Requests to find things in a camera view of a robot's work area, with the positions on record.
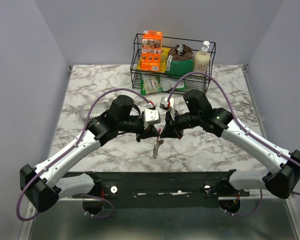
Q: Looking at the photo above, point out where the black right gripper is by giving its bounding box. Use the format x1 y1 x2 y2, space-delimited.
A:
160 108 201 140

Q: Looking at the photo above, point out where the steel key organizer red handle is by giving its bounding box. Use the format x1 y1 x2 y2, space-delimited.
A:
152 128 164 159

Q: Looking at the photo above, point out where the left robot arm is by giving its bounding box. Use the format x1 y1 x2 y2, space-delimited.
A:
20 95 160 213

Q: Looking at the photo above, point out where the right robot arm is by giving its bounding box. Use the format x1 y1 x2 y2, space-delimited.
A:
160 89 300 199

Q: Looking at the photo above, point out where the green white snack bag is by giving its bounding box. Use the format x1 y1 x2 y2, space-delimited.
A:
140 75 178 96

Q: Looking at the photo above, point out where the silver glitter pouch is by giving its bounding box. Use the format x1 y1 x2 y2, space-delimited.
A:
79 102 109 121

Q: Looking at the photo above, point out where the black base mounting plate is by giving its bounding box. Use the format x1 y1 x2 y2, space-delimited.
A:
82 170 249 213

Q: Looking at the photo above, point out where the green brown bag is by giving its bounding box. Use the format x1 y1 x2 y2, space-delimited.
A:
165 44 194 76

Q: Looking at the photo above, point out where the cream lotion pump bottle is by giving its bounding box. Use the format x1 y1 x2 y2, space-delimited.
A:
193 41 210 73

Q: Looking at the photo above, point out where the yellow snack bag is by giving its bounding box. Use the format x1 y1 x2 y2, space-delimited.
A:
137 47 171 73

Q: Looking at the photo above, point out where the orange product box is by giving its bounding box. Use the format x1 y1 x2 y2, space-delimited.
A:
141 30 162 72

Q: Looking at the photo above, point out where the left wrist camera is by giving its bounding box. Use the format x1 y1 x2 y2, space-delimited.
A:
144 108 161 125

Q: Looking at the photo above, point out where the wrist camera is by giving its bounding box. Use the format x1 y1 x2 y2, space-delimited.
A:
159 96 175 111
144 108 161 125

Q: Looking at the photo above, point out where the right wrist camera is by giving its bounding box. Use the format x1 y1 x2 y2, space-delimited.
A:
159 96 175 111

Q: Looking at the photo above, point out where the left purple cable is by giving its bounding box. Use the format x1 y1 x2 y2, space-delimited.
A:
16 88 155 222

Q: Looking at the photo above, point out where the purple cable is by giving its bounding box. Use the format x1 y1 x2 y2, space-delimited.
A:
166 71 300 197
16 88 155 222

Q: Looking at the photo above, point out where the black wire shelf rack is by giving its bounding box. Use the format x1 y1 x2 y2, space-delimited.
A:
130 33 210 95

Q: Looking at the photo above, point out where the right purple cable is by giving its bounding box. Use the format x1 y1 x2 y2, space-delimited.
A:
166 71 300 197

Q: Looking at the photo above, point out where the aluminium rail frame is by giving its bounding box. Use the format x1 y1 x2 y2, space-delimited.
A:
17 64 300 240

